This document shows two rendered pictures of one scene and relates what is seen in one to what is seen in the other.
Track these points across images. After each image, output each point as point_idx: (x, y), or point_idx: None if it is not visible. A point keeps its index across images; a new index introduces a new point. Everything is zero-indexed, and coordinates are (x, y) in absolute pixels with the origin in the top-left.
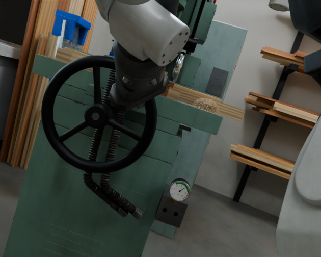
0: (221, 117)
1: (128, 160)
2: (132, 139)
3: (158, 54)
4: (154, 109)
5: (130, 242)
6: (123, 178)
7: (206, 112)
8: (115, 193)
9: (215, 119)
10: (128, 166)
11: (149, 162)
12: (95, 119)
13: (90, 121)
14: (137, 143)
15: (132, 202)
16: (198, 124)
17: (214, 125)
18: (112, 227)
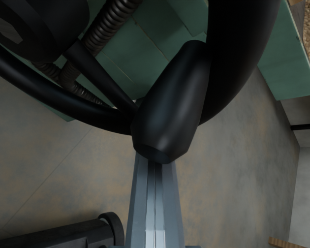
0: None
1: (96, 126)
2: (149, 12)
3: None
4: (201, 122)
5: (101, 98)
6: (113, 49)
7: (305, 70)
8: (81, 95)
9: (304, 88)
10: (125, 42)
11: (157, 59)
12: (9, 37)
13: None
14: (125, 121)
15: (115, 77)
16: (272, 74)
17: (291, 91)
18: (86, 78)
